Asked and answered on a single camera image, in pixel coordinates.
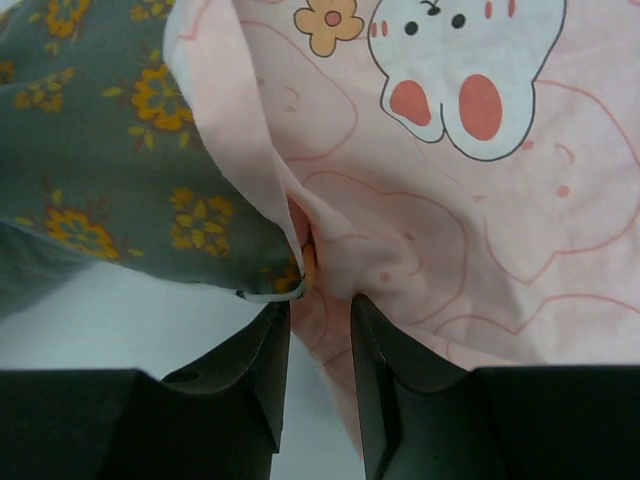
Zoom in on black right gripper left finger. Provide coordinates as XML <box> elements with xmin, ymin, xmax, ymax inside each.
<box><xmin>1</xmin><ymin>303</ymin><xmax>290</xmax><ymax>479</ymax></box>

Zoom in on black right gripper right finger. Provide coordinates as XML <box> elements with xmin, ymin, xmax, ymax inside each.
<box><xmin>351</xmin><ymin>295</ymin><xmax>639</xmax><ymax>479</ymax></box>

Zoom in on pink bunny print pillowcase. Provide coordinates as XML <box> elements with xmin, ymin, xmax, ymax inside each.
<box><xmin>164</xmin><ymin>1</ymin><xmax>639</xmax><ymax>444</ymax></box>

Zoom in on grey floral pillow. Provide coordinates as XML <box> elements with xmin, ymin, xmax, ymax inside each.
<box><xmin>1</xmin><ymin>1</ymin><xmax>303</xmax><ymax>315</ymax></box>

